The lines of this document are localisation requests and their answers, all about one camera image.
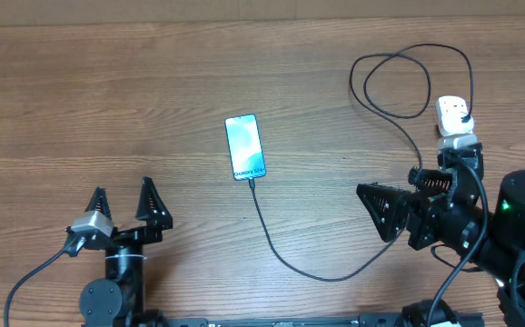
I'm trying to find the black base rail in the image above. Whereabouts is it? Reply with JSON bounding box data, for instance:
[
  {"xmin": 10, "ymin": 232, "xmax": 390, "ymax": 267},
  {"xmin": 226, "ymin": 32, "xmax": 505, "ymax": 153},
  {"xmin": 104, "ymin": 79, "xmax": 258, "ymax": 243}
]
[{"xmin": 80, "ymin": 311, "xmax": 486, "ymax": 327}]

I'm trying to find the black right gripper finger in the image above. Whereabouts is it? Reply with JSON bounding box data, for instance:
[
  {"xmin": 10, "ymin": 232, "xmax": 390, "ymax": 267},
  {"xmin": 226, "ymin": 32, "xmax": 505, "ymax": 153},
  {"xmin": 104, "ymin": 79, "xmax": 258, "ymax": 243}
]
[
  {"xmin": 408, "ymin": 167, "xmax": 453, "ymax": 191},
  {"xmin": 356, "ymin": 183, "xmax": 411, "ymax": 243}
]

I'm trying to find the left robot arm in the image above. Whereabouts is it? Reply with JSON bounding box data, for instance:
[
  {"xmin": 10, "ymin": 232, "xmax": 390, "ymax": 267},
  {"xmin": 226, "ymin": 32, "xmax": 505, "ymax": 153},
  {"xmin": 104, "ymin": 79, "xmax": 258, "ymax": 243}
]
[{"xmin": 64, "ymin": 176, "xmax": 173, "ymax": 327}]

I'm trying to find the black USB charging cable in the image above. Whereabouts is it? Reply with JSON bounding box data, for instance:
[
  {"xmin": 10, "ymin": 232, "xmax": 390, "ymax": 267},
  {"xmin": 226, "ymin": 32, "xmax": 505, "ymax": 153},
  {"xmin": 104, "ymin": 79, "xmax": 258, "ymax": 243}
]
[{"xmin": 247, "ymin": 43, "xmax": 475, "ymax": 282}]

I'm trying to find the white charger plug adapter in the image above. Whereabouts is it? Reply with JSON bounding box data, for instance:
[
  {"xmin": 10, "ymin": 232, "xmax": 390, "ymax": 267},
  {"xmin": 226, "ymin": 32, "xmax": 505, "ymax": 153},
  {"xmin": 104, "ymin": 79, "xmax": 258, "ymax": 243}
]
[{"xmin": 439, "ymin": 113, "xmax": 475, "ymax": 136}]

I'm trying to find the white power strip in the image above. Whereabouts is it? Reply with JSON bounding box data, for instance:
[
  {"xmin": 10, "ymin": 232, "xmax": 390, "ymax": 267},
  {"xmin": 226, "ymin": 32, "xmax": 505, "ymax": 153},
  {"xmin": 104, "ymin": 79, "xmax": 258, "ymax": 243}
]
[{"xmin": 435, "ymin": 95, "xmax": 478, "ymax": 150}]

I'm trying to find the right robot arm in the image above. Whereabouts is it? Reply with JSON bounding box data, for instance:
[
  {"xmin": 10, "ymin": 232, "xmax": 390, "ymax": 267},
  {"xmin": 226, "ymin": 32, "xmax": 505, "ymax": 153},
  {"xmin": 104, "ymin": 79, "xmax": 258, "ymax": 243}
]
[{"xmin": 356, "ymin": 143, "xmax": 525, "ymax": 326}]

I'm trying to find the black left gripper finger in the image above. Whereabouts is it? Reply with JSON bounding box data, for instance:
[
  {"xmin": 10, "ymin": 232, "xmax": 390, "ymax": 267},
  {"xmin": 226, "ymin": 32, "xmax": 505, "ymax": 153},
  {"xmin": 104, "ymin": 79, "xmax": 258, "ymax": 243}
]
[
  {"xmin": 135, "ymin": 176, "xmax": 173, "ymax": 230},
  {"xmin": 85, "ymin": 187, "xmax": 112, "ymax": 220}
]

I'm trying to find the Samsung Galaxy smartphone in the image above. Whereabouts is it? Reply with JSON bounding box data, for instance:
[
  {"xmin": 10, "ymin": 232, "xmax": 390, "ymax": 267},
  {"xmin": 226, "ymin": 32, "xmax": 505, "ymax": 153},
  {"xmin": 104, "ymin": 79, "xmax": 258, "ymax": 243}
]
[{"xmin": 224, "ymin": 114, "xmax": 266, "ymax": 181}]

